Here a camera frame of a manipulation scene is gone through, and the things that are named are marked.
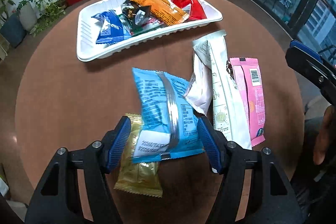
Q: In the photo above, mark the white floral candy packet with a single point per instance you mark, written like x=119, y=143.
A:
x=155, y=22

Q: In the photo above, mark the dark blue snack packet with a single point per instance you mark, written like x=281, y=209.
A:
x=110, y=28

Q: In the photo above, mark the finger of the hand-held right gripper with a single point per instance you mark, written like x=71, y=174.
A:
x=304, y=47
x=309, y=71

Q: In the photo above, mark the short white snack packet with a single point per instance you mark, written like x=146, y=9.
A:
x=200, y=87

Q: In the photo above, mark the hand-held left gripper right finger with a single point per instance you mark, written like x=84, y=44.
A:
x=211, y=148

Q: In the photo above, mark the trailing pothos plant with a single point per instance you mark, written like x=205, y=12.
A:
x=48, y=8

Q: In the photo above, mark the red snack bag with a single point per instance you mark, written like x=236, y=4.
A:
x=189, y=1

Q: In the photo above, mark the orange snack packet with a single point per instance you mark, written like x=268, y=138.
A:
x=160, y=7

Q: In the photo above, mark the long white snack packet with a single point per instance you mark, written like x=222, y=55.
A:
x=225, y=98

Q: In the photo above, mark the gold snack packet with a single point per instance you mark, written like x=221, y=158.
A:
x=139, y=176

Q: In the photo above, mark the black silver snack packet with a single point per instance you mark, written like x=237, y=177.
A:
x=134, y=11

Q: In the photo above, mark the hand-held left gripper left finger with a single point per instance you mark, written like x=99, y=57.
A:
x=118, y=148

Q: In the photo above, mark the green snack packet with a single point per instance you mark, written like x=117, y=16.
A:
x=137, y=29

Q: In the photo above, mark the person's right hand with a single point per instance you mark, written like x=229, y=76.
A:
x=326, y=134

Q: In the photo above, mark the white plastic tray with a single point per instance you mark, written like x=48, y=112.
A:
x=89, y=40

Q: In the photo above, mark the brown chocolate packet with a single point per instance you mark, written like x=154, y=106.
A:
x=231, y=71

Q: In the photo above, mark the light blue snack packet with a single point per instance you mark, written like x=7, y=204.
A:
x=155, y=106

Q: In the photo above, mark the tall plant in blue-grey pot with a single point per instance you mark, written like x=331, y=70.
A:
x=11, y=29

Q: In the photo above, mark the pink snack packet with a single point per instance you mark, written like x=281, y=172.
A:
x=252, y=103

